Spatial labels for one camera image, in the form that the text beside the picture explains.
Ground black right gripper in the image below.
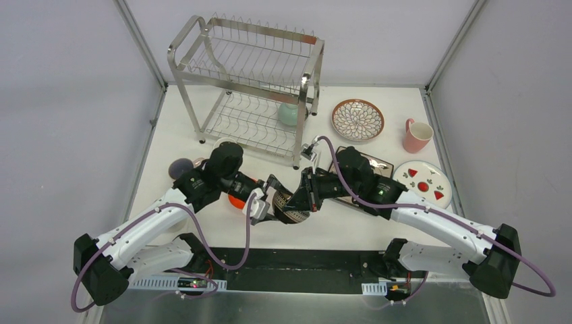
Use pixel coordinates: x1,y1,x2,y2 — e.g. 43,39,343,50
283,166,360,212

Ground brown patterned ceramic bowl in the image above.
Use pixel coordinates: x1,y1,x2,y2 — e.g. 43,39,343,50
271,189,312,225

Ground mint green ceramic bowl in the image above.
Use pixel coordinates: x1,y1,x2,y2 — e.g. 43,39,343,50
277,103,298,127

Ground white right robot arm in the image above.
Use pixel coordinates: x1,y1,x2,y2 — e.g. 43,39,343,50
283,146,521,299

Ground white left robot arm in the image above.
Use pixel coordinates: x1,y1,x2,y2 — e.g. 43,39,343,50
70,142,277,313

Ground stainless steel dish rack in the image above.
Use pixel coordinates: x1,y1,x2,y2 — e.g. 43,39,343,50
167,16,325,169

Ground orange plastic bowl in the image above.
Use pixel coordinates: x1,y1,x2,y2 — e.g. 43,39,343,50
227,178,259,209

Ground pale yellow ceramic mug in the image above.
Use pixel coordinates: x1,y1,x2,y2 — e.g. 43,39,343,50
212,137,237,150

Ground square flower pattern plate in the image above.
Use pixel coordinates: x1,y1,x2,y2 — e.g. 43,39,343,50
328,146,395,209

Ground round floral pattern plate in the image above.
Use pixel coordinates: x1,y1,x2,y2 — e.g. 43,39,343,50
331,99,385,142

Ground watermelon pattern round plate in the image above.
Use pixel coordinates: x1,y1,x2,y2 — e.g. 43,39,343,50
393,160,453,209

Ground pink ceramic mug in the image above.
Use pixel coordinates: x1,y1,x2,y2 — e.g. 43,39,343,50
403,118,434,153

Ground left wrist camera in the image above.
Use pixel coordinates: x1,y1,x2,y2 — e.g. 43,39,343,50
242,198,270,226

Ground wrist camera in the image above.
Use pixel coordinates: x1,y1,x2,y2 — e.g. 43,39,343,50
300,142,321,163
242,198,270,226

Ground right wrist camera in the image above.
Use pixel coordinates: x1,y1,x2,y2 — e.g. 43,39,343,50
300,142,321,163

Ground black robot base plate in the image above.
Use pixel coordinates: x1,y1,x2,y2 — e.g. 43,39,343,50
196,247,403,295

